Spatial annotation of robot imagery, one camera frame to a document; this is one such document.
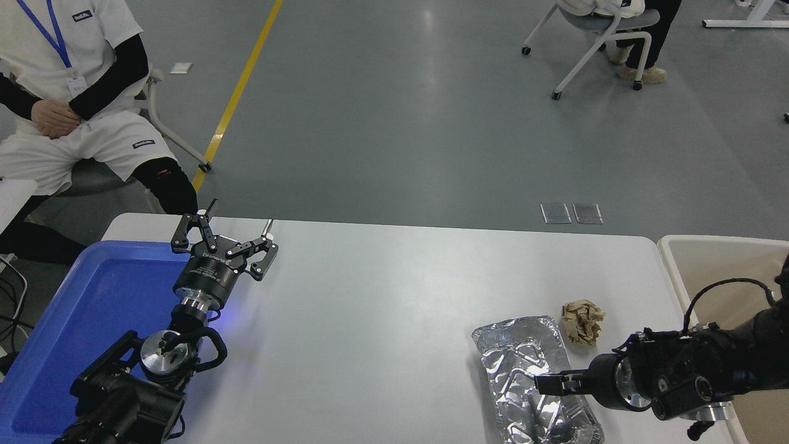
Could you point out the person's right forearm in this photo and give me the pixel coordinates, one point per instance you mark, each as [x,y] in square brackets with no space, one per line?
[15,98]

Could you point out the seated person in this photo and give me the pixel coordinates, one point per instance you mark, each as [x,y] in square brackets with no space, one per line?
[92,58]

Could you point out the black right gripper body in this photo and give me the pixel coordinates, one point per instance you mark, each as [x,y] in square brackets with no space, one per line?
[605,382]

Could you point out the person on grey chair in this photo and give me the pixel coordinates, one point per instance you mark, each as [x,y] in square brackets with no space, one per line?
[656,31]

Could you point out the metal floor plate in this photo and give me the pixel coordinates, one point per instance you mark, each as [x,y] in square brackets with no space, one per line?
[587,213]
[555,213]

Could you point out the person's left forearm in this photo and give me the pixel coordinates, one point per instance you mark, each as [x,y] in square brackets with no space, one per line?
[111,80]

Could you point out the white side table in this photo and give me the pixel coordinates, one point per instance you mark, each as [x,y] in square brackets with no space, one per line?
[12,200]

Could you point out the silver foil tray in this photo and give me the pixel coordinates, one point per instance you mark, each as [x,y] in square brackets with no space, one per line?
[511,364]

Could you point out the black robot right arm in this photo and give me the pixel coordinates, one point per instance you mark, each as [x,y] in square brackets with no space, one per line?
[709,364]

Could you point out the white desk frame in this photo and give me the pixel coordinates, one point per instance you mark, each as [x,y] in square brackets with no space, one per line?
[746,23]

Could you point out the crumpled tan paper ball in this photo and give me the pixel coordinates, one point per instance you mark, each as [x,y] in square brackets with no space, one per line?
[582,322]

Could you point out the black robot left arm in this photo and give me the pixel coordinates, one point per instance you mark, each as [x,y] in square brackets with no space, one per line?
[123,401]

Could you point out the person's right hand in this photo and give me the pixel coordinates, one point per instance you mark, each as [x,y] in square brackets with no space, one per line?
[55,118]

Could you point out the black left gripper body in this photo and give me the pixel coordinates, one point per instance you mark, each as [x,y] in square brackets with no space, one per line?
[206,277]

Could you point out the blue plastic tray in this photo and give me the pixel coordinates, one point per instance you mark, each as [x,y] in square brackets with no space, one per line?
[92,308]

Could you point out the small white floor plate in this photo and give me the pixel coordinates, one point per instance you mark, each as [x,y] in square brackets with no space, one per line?
[180,68]

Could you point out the large pale bin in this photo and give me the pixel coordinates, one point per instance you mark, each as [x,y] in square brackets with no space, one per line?
[721,265]

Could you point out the white chair with grey seat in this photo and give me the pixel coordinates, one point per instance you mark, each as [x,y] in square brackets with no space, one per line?
[595,20]

